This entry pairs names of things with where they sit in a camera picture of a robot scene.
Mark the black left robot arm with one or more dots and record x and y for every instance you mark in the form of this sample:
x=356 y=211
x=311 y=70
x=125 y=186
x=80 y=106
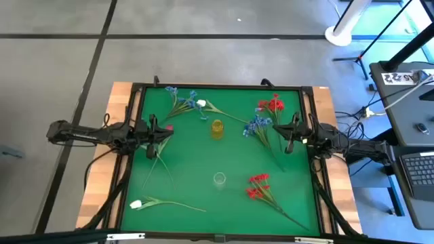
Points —
x=84 y=130

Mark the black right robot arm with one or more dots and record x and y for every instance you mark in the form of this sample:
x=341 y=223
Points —
x=356 y=145

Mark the black key fob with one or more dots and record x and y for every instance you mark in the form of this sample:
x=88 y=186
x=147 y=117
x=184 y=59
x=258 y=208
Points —
x=422 y=128

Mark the grey desk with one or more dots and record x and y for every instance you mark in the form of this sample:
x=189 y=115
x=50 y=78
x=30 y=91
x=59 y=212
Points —
x=400 y=108

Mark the black slanted pole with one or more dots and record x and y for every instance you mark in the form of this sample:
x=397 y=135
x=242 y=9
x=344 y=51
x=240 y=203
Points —
x=410 y=51

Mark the dark laptop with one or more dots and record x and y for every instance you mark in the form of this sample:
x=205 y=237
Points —
x=420 y=169

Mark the black frame clip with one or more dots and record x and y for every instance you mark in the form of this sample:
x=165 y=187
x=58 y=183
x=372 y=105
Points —
x=156 y=80
x=268 y=82

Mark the red artificial flower bunch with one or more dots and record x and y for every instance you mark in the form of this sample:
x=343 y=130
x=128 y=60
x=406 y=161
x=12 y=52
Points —
x=276 y=105
x=259 y=178

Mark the yellow glass vase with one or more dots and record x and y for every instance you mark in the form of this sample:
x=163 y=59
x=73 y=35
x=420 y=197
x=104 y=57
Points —
x=217 y=130

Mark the white label paper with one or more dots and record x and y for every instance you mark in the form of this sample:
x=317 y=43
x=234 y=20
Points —
x=396 y=78

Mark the white pedestal stand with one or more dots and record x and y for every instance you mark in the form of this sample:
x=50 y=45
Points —
x=337 y=37

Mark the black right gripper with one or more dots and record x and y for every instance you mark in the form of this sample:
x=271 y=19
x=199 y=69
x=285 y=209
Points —
x=300 y=133

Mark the white artificial tulip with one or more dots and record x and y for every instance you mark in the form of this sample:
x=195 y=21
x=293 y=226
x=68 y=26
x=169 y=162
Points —
x=201 y=103

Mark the pale green stem foreground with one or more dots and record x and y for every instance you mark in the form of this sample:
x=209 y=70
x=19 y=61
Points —
x=135 y=204

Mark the black aluminium table frame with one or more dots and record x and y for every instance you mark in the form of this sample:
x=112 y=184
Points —
x=220 y=86

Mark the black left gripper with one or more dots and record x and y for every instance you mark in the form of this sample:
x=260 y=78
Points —
x=149 y=133

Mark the blue artificial flower bunch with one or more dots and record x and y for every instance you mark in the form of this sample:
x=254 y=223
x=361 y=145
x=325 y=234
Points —
x=174 y=90
x=257 y=123

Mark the green table mat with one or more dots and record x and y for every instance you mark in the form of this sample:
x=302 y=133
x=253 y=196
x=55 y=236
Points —
x=203 y=159

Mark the silver frame bracket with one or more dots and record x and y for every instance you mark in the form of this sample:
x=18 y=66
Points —
x=313 y=240
x=125 y=236

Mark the pink artificial tulip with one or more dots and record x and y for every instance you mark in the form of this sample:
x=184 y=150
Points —
x=169 y=127

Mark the black tripod stand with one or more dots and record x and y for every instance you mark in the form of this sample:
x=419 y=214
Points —
x=360 y=58

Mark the clear glass vase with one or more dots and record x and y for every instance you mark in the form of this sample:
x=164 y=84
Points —
x=219 y=178

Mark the blue table leg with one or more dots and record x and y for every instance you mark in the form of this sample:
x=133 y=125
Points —
x=396 y=196

